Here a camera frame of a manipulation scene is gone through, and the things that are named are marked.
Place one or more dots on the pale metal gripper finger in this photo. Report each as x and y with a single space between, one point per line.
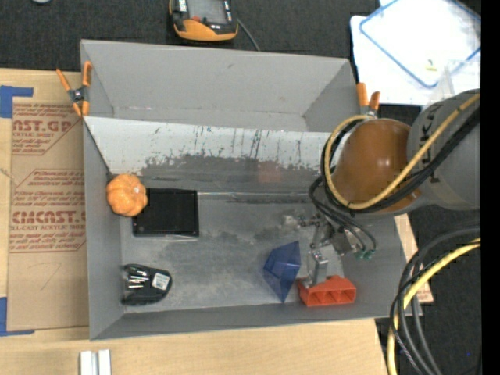
318 268
304 222

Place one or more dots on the orange-red compartment box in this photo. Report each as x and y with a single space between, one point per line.
332 293

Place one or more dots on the blue clear plastic pyramid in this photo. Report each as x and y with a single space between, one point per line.
283 268

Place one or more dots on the grey metal bin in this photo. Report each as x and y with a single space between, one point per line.
234 272

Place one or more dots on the black flat square box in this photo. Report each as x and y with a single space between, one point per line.
168 211

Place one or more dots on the orange toy pumpkin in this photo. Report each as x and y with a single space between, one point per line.
126 195

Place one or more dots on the brown cardboard board red print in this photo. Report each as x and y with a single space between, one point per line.
47 279

